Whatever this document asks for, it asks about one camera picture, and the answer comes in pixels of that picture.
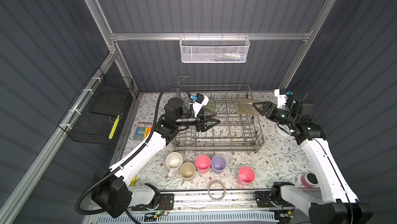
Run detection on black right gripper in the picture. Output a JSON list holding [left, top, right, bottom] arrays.
[[253, 102, 295, 127]]

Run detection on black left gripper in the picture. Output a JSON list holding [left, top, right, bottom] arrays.
[[174, 108, 219, 133]]

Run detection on green glass tumbler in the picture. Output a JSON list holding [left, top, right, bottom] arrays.
[[203, 99, 217, 118]]

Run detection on yellow glass tumbler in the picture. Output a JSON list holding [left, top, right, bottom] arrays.
[[235, 98, 261, 116]]

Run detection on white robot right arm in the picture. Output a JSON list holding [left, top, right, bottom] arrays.
[[252, 101, 373, 224]]

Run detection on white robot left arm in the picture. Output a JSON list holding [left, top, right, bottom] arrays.
[[91, 93, 220, 218]]

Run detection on pink cup near rack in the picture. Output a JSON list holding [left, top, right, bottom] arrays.
[[195, 155, 212, 174]]

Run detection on purple cup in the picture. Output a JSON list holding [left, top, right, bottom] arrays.
[[211, 155, 227, 174]]

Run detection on white ceramic mug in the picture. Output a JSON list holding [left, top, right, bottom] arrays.
[[165, 152, 183, 179]]

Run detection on beige cup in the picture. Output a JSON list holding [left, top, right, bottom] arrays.
[[179, 162, 196, 182]]

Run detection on items in white basket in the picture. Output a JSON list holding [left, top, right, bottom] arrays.
[[204, 53, 247, 63]]

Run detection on pink cup front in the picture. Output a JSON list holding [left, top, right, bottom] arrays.
[[237, 166, 256, 186]]

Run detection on coloured marker pack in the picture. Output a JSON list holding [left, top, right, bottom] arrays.
[[134, 122, 153, 141]]

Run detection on clear tape roll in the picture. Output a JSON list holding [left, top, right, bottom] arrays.
[[207, 180, 226, 201]]

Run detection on yellow marker on table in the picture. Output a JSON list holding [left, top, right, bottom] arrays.
[[129, 176, 137, 186]]

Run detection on yellow marker in basket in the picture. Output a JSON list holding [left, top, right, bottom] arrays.
[[108, 115, 121, 140]]

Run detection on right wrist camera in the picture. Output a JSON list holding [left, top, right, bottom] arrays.
[[274, 88, 293, 111]]

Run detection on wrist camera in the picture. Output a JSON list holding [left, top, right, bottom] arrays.
[[191, 93, 209, 118], [274, 88, 293, 111]]

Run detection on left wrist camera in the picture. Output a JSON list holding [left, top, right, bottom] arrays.
[[191, 93, 209, 118]]

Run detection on grey wire dish rack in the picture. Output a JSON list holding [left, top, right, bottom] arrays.
[[172, 76, 265, 153]]

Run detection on black corrugated cable hose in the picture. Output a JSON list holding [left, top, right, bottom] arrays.
[[75, 86, 194, 224]]

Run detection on white mesh wall basket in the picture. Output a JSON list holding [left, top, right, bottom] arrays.
[[179, 36, 250, 63]]

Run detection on black wire wall basket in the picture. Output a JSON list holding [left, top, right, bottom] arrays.
[[58, 69, 136, 145]]

